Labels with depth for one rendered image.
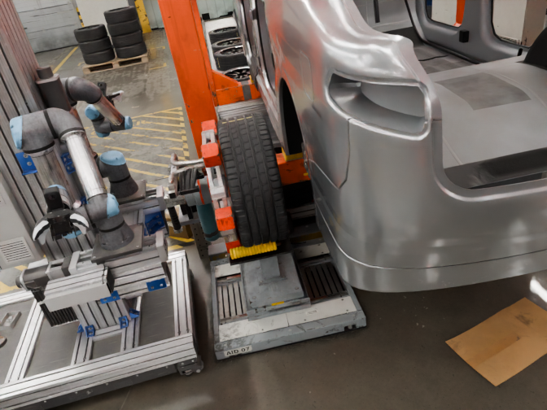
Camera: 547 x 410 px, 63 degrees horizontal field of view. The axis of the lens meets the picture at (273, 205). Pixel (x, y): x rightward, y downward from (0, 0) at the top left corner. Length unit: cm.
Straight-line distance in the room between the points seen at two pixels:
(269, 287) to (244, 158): 86
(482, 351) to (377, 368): 52
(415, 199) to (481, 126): 112
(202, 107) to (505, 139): 158
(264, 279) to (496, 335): 125
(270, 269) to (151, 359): 78
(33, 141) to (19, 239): 59
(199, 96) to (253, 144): 70
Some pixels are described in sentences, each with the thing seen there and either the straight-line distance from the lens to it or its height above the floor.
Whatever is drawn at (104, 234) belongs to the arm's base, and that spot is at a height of 89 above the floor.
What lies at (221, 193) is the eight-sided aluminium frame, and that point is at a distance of 199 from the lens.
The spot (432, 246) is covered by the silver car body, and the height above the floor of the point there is 102.
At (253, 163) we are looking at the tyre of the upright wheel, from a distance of 195.
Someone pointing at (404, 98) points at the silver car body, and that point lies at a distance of 135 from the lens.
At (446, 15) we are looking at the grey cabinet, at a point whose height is 46.
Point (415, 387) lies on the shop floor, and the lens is 235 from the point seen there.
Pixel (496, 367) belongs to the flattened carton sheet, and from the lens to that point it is 247.
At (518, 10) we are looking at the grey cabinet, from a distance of 669.
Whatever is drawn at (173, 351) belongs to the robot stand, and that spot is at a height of 22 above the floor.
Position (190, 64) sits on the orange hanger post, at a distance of 256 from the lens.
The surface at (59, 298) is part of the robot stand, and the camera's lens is 214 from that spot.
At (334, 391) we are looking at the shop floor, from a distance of 232.
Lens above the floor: 189
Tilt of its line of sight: 31 degrees down
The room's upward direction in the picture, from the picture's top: 10 degrees counter-clockwise
